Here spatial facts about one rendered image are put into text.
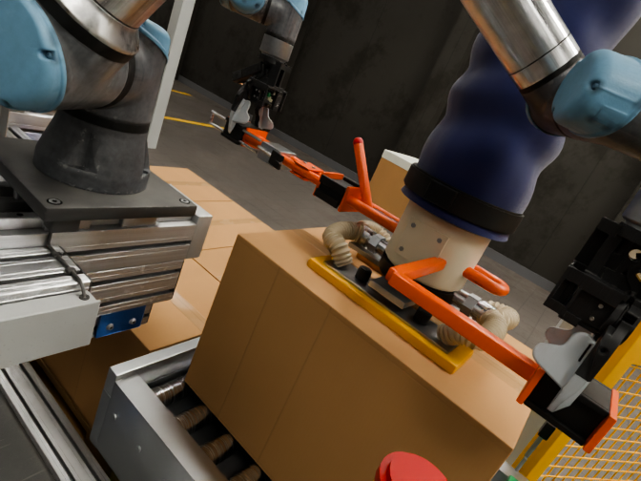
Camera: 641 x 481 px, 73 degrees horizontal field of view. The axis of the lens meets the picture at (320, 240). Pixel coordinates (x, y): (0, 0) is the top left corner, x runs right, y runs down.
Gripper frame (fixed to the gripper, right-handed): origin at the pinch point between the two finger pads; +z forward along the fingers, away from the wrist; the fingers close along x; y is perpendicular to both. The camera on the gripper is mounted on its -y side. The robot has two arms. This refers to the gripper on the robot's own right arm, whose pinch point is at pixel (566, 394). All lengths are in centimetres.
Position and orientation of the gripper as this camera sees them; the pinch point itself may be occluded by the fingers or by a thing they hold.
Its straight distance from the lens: 60.6
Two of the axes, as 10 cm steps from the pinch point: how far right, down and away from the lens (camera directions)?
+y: -7.2, -5.0, 4.8
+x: -5.8, 0.6, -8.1
